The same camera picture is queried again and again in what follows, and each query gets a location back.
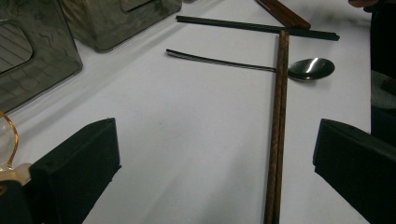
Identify long-handled metal spoon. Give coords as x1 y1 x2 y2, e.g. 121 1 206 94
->
165 49 336 82

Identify brown wooden utensil handle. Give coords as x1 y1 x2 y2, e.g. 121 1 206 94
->
255 0 312 31

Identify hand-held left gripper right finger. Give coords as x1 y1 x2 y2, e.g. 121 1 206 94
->
312 118 396 224

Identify transparent grey plastic bin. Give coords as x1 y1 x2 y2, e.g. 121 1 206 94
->
0 0 83 115
58 0 183 53

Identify clear glass gold-rimmed object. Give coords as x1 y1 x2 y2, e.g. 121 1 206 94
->
0 111 33 188

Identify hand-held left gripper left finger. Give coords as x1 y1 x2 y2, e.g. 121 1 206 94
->
22 117 122 224

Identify black chopstick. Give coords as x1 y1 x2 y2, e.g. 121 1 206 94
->
176 15 340 40
176 17 340 42

